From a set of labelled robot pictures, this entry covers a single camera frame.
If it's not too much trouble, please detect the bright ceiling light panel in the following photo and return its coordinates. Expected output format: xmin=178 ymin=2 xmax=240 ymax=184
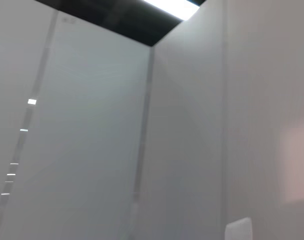
xmin=143 ymin=0 xmax=200 ymax=21

